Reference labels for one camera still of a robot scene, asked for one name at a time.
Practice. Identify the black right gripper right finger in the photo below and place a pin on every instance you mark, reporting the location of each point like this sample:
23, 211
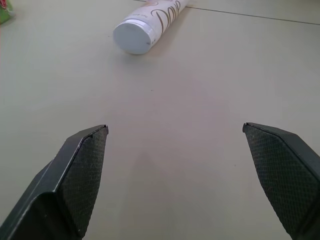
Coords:
285, 175

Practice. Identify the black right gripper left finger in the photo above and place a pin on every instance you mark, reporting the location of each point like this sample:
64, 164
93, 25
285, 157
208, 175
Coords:
75, 180

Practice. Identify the white cosmetic tube gold lettering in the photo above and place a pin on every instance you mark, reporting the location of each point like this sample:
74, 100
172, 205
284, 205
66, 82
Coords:
145, 26

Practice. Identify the green patterned package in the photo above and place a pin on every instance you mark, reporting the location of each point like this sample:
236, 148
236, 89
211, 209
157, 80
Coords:
5, 11

